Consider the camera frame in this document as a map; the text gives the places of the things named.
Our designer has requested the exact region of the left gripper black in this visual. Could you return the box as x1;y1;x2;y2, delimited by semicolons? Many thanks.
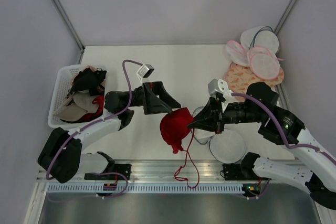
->
125;81;182;115

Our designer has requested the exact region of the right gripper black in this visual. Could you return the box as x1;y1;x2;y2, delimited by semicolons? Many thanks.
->
187;95;265;133

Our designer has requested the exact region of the red bra from bag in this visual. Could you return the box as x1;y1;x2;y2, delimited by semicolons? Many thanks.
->
160;108;200;190

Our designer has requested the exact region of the white mesh laundry bag blue trim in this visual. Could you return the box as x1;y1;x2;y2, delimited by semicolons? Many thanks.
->
192;105;247;164

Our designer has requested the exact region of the right arm base black plate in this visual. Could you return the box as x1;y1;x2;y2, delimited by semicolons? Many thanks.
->
221;164;254;181

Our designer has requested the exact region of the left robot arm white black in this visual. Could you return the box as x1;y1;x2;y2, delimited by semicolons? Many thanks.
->
37;81;181;183

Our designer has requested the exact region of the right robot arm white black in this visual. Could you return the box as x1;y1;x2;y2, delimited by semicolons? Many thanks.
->
188;79;335;210

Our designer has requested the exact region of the left arm base black plate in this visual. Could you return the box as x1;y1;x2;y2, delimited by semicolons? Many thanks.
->
84;164;131;181

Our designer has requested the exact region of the floral orange laundry bag upper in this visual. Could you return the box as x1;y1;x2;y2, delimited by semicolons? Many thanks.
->
224;63;284;93

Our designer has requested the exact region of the red bra in basket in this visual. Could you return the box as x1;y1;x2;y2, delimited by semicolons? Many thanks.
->
79;95;104;123

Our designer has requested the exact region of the black bra in basket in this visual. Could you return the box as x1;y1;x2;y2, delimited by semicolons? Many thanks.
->
70;68;107;96

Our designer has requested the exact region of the pink trimmed mesh bag back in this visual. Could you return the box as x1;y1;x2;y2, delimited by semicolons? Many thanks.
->
225;40;249;67

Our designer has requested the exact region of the pink trimmed mesh bag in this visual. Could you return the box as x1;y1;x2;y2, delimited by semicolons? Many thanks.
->
247;47;283;80
225;40;249;67

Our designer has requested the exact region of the beige bra in basket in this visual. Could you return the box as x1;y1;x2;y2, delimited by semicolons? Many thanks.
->
53;93;99;123

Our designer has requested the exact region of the pink trimmed mesh bag front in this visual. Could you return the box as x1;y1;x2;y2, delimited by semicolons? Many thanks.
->
247;47;283;80

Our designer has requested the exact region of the white mesh bag blue zipper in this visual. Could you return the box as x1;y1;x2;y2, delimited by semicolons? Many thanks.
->
240;26;279;54

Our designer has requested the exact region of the white plastic basket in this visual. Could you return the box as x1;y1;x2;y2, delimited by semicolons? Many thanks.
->
47;65;110;130

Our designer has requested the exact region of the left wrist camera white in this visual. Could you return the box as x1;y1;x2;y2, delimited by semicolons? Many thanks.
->
136;64;154;83

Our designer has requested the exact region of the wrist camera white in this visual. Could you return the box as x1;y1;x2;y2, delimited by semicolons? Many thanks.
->
136;64;154;83
208;79;236;112

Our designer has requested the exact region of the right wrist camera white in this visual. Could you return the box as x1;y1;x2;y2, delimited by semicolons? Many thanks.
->
208;79;236;112

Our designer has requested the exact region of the aluminium rail front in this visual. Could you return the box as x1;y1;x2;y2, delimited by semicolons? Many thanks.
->
36;158;323;183

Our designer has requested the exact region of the white slotted cable duct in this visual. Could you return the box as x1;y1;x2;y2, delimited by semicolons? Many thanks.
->
47;183;244;194

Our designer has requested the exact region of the left aluminium frame post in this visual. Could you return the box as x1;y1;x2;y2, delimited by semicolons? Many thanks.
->
51;0;85;52

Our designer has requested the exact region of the aluminium frame post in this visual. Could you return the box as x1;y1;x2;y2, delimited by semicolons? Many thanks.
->
274;0;298;35
51;0;85;52

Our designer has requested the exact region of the right aluminium frame post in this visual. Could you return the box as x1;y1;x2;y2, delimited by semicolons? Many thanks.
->
274;0;298;35

